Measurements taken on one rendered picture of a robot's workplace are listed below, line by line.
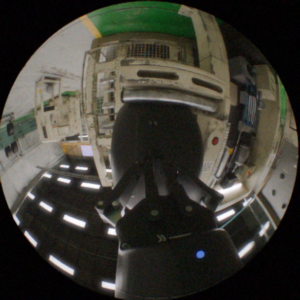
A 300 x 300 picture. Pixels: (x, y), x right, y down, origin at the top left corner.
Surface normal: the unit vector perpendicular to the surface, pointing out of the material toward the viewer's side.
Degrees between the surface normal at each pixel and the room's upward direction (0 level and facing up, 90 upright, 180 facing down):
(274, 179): 90
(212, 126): 90
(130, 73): 90
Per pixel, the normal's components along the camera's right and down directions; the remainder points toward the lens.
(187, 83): 0.04, 0.44
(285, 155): -1.00, -0.01
